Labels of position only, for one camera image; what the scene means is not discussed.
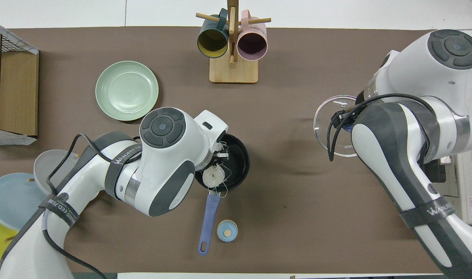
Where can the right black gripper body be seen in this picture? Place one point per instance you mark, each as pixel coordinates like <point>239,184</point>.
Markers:
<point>346,116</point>

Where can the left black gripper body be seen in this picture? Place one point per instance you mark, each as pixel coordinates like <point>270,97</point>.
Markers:
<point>217,147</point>

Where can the glass lid blue knob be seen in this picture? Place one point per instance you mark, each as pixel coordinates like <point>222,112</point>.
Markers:
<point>325,128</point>

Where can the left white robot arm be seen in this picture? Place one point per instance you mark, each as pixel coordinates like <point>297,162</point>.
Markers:
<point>162,155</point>

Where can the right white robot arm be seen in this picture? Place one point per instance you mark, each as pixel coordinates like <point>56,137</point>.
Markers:
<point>414,69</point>

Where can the light green plate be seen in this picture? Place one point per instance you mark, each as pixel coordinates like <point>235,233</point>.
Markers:
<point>127,91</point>

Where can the grey plate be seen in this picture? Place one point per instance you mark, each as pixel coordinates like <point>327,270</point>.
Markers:
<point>49,162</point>

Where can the wooden plate rack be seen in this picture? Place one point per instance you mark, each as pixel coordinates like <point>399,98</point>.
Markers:
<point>29,179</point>

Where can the light blue plate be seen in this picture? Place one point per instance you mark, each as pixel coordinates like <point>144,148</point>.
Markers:
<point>11,197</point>

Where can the brown table mat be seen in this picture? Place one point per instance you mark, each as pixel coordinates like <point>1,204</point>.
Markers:
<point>282,116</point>

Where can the wooden mug tree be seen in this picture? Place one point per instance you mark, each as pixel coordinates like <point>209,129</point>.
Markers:
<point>234,71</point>

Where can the teal mug yellow interior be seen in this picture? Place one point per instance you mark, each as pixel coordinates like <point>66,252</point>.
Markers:
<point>212,40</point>

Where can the pink mug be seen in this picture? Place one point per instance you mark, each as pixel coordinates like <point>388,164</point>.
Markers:
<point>252,44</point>

